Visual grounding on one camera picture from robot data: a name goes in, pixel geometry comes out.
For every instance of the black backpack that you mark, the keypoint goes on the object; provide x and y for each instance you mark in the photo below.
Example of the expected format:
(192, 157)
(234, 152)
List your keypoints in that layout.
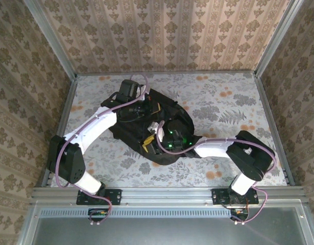
(172, 112)

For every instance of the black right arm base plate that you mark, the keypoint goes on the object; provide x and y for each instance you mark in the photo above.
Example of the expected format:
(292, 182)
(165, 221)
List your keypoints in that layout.
(218, 196)

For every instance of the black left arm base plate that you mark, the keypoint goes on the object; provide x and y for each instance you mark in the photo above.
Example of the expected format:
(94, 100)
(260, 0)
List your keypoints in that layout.
(114, 196)

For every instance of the aluminium corner post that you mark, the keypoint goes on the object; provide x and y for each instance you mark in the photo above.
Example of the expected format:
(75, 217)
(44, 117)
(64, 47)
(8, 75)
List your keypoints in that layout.
(278, 38)
(53, 38)

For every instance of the steel sheet panel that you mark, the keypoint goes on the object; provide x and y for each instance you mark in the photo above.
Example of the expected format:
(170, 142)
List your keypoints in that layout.
(159, 232)

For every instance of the aluminium frame rail with mounts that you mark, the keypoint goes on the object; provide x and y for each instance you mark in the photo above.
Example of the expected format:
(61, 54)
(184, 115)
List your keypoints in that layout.
(167, 195)

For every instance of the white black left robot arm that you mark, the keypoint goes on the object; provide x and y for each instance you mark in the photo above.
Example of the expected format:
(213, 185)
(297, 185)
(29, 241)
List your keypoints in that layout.
(95, 127)

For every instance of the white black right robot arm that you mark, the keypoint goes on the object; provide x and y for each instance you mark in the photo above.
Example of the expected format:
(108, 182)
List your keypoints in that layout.
(215, 148)

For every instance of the thin aluminium wall rail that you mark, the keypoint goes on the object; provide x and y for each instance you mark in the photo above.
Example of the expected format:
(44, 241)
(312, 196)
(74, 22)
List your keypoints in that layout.
(223, 73)

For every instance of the aluminium side rail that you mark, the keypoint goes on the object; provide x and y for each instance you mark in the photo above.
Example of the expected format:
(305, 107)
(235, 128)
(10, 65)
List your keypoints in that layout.
(269, 114)
(68, 102)

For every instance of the floral table cover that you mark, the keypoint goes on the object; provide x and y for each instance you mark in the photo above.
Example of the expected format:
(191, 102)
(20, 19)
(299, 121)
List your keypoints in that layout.
(136, 178)

